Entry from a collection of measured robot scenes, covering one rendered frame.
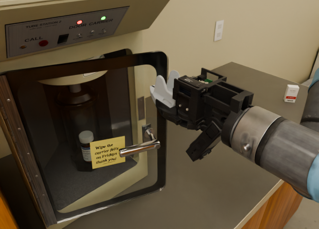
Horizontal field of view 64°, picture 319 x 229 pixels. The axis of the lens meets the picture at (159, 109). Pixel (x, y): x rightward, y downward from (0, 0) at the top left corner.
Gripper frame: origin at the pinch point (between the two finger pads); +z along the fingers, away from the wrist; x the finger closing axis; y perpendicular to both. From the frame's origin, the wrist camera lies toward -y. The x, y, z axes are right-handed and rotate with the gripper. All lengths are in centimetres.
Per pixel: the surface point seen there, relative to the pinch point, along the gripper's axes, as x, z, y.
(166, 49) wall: -54, 55, -17
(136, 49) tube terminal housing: -4.0, 11.6, 5.2
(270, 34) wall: -163, 55, -30
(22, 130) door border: 23.9, 9.8, -3.5
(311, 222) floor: -116, -25, -131
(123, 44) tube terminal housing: -0.7, 11.6, 6.9
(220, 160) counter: -28.9, -0.4, -37.1
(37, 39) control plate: 18.4, 5.7, 13.2
